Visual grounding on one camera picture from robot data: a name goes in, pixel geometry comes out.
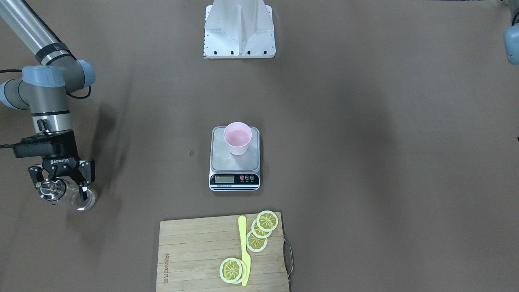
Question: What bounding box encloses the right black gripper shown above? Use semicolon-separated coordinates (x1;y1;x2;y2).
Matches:
28;131;96;202

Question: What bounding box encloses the glass sauce bottle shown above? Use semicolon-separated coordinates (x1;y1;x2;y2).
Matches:
36;179;96;211

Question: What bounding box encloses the pink plastic cup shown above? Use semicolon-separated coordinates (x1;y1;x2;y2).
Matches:
223;122;252;155

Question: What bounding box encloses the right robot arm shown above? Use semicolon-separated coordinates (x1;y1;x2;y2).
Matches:
0;0;96;211

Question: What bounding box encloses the digital kitchen scale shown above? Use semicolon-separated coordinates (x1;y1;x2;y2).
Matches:
209;126;261;191

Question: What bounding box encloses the bamboo cutting board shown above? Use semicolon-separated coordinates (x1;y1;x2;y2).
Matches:
156;212;292;292

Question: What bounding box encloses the yellow plastic knife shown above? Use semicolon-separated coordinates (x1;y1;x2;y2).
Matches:
238;215;251;286

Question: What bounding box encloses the lemon slice bottom front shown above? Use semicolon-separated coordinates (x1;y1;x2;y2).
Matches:
219;257;242;284

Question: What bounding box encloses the lemon slice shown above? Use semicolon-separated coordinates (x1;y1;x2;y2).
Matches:
256;210;279;232
245;231;268;253
236;260;248;284
219;257;242;284
251;219;272;239

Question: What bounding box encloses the lemon slice bottom back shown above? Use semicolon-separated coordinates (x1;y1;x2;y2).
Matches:
236;260;248;284

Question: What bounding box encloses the lemon slice top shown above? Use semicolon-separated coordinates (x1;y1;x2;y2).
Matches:
256;210;279;232

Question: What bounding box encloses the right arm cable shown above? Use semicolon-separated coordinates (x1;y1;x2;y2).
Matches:
0;69;92;148

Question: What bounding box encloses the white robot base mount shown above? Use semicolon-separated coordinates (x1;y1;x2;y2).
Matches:
203;0;276;59

